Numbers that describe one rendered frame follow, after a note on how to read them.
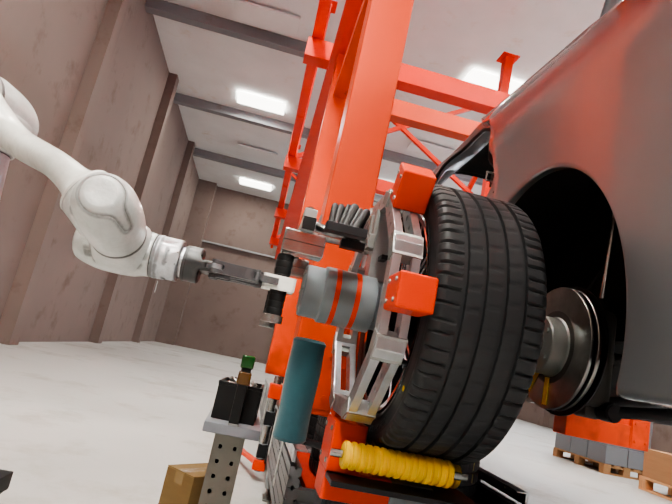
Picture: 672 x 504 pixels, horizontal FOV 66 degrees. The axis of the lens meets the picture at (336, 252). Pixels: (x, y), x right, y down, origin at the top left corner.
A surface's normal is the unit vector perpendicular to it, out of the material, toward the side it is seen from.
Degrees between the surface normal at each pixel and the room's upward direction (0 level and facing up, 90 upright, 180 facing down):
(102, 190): 82
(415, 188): 125
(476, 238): 64
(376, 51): 90
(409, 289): 90
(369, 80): 90
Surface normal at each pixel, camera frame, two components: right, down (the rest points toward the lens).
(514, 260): 0.22, -0.50
